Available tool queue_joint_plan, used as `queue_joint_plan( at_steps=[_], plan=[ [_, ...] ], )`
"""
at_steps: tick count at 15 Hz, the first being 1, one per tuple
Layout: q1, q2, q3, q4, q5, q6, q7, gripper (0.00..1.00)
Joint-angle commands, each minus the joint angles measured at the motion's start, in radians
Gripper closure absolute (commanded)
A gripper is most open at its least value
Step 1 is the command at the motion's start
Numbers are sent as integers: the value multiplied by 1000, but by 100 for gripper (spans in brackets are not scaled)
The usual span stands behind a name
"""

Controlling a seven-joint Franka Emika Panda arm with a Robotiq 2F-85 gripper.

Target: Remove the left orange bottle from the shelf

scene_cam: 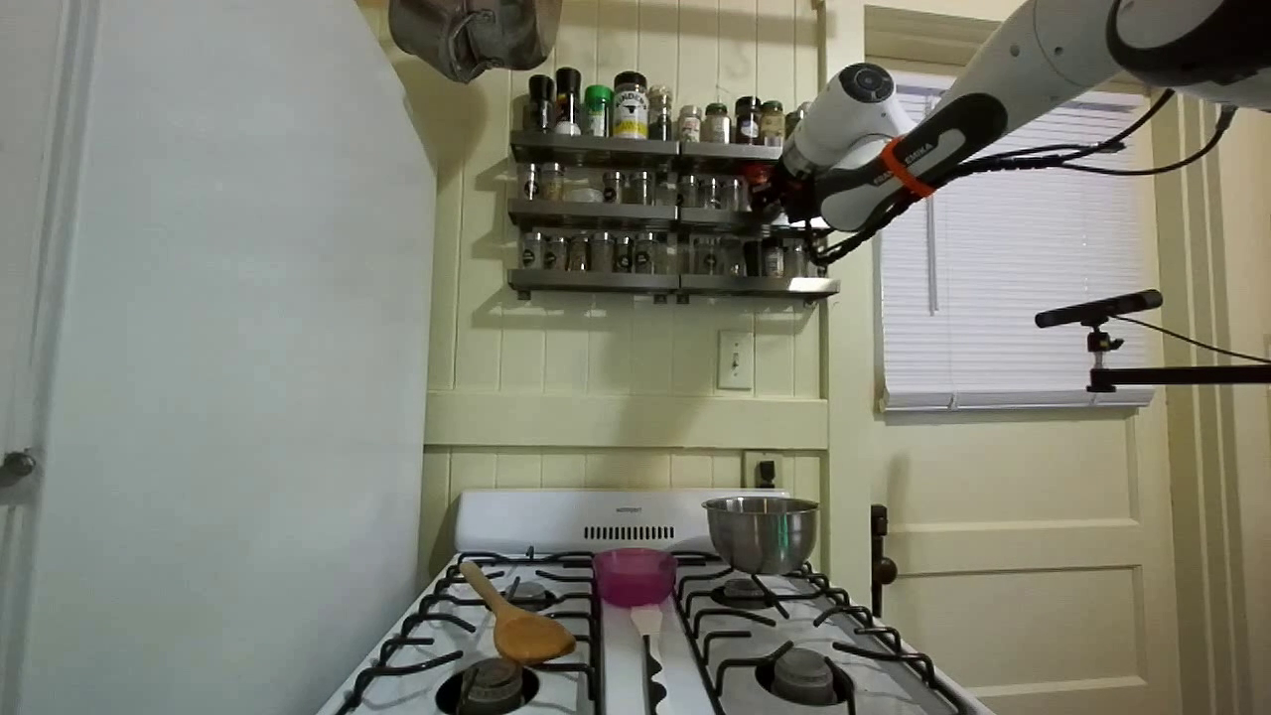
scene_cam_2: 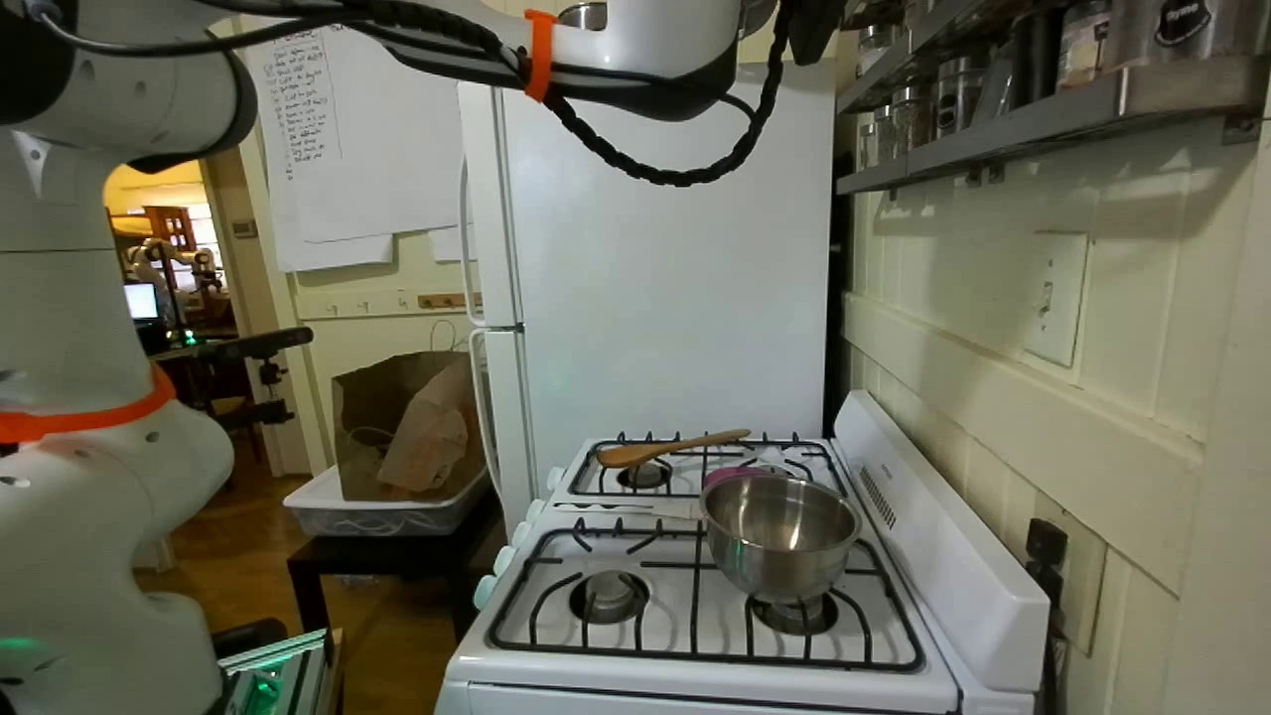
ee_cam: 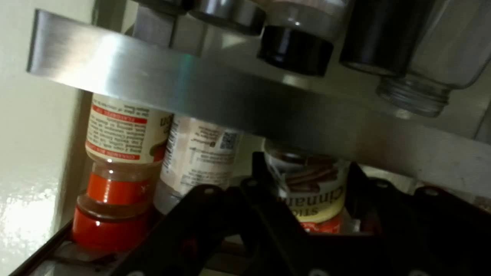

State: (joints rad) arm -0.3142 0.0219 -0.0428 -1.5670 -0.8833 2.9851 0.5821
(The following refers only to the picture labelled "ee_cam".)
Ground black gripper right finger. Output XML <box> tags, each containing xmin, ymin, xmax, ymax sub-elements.
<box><xmin>327</xmin><ymin>161</ymin><xmax>491</xmax><ymax>276</ymax></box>

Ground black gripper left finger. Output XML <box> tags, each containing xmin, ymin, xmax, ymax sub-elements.
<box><xmin>109</xmin><ymin>152</ymin><xmax>328</xmax><ymax>276</ymax></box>

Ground cinnamon bottle orange cap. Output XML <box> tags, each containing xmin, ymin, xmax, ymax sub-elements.
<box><xmin>262</xmin><ymin>140</ymin><xmax>354</xmax><ymax>236</ymax></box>

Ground white label dark cap bottle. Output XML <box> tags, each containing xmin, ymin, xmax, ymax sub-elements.
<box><xmin>152</xmin><ymin>113</ymin><xmax>242</xmax><ymax>216</ymax></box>

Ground red spice bottle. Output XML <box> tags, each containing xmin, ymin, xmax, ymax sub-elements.
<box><xmin>70</xmin><ymin>94</ymin><xmax>173</xmax><ymax>255</ymax></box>

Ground lidless clear glass jar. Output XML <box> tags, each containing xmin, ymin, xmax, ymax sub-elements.
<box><xmin>376</xmin><ymin>0</ymin><xmax>491</xmax><ymax>120</ymax></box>

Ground black cap spice jar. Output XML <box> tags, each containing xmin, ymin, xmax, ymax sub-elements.
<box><xmin>256</xmin><ymin>0</ymin><xmax>334</xmax><ymax>78</ymax></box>

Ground dark glass spice jar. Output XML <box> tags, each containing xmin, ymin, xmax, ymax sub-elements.
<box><xmin>339</xmin><ymin>0</ymin><xmax>437</xmax><ymax>78</ymax></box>

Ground steel wall spice rack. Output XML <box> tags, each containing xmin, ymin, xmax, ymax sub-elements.
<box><xmin>9</xmin><ymin>0</ymin><xmax>491</xmax><ymax>276</ymax></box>

